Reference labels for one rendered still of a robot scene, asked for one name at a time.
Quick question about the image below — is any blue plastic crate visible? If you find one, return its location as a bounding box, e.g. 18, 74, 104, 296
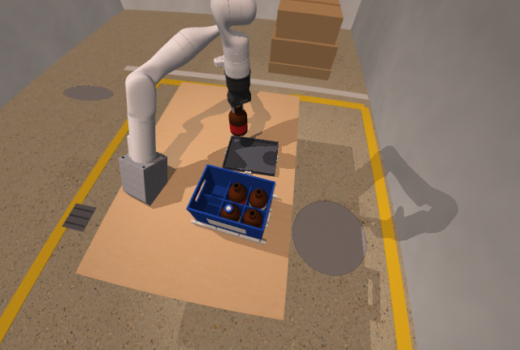
193, 167, 275, 240

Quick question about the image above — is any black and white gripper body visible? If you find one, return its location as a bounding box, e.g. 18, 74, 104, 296
214, 55, 251, 107

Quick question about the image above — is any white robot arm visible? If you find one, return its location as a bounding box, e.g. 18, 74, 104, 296
125, 0, 257, 163

